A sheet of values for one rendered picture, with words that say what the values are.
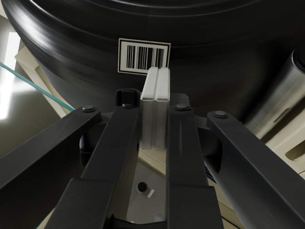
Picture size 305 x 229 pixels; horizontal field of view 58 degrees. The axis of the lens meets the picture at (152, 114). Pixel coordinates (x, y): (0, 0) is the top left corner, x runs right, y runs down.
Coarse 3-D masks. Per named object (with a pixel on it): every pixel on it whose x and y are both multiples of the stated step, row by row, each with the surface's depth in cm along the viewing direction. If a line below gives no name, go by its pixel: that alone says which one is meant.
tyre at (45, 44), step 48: (0, 0) 43; (48, 0) 34; (96, 0) 33; (144, 0) 33; (192, 0) 32; (240, 0) 33; (288, 0) 33; (48, 48) 36; (96, 48) 33; (192, 48) 32; (240, 48) 33; (288, 48) 34; (96, 96) 40; (192, 96) 36; (240, 96) 39
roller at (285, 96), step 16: (304, 48) 31; (288, 64) 32; (304, 64) 30; (272, 80) 37; (288, 80) 33; (304, 80) 32; (272, 96) 37; (288, 96) 35; (256, 112) 43; (272, 112) 40; (256, 128) 45
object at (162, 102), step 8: (160, 72) 19; (168, 72) 19; (160, 80) 17; (168, 80) 17; (160, 88) 15; (168, 88) 16; (160, 96) 14; (168, 96) 14; (160, 104) 14; (168, 104) 14; (160, 112) 14; (160, 120) 14; (160, 128) 14; (160, 136) 15; (160, 144) 15
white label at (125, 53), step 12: (120, 48) 32; (132, 48) 32; (144, 48) 32; (156, 48) 32; (168, 48) 31; (120, 60) 33; (132, 60) 32; (144, 60) 32; (156, 60) 32; (168, 60) 32; (120, 72) 33; (132, 72) 33; (144, 72) 33
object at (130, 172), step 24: (120, 96) 14; (120, 120) 12; (120, 144) 10; (96, 168) 9; (120, 168) 9; (72, 192) 7; (96, 192) 7; (120, 192) 8; (72, 216) 6; (96, 216) 6; (120, 216) 8
